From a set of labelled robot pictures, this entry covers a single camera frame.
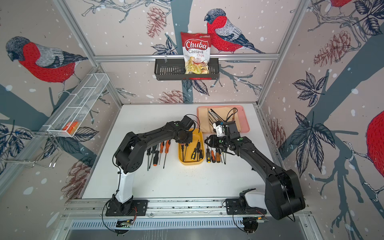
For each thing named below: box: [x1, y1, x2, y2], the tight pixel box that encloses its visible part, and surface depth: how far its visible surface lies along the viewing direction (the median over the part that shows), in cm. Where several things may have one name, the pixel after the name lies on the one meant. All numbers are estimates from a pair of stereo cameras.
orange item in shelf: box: [62, 121, 80, 135], surface depth 68 cm
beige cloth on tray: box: [198, 106, 242, 133], surface depth 116 cm
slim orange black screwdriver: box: [210, 147, 216, 164], surface depth 92 cm
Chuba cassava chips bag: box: [180, 32, 212, 75], surface depth 85 cm
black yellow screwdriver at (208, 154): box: [206, 145, 212, 163], surface depth 92 cm
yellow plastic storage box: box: [178, 128, 206, 166], surface depth 94 cm
